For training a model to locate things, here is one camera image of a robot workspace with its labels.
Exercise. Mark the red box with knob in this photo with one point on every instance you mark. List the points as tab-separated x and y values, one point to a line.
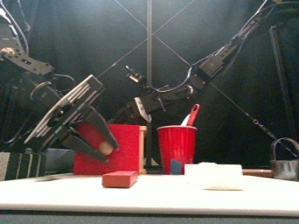
124	151

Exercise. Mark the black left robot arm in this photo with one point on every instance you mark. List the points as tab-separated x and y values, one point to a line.
27	62

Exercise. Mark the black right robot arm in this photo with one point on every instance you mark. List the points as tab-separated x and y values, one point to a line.
218	62

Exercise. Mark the white utensil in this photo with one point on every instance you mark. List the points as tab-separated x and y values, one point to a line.
186	121

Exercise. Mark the flat dark thin strip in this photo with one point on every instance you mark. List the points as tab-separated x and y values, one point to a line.
48	178

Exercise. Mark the red rectangular block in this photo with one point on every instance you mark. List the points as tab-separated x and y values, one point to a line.
119	178

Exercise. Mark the red plastic cup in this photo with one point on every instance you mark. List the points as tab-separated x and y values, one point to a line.
176	148

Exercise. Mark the green white striped block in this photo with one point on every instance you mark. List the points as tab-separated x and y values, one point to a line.
22	166

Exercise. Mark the small blue piece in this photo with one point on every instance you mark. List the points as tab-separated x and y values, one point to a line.
175	167

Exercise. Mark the white cutting board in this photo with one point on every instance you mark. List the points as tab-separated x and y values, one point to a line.
155	201

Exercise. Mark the white foam block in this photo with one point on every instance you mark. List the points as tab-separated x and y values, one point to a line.
214	176

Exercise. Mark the brown wooden piece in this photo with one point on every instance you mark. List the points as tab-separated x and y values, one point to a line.
257	172

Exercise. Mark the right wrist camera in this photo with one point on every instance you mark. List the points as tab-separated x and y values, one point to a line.
135	76

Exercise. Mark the light wooden frame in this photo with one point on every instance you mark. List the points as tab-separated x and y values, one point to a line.
143	148

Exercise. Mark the vertical metal frame pole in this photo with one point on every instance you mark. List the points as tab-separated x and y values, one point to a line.
150	43

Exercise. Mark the black frame post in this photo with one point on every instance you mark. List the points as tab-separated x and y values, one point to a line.
274	73

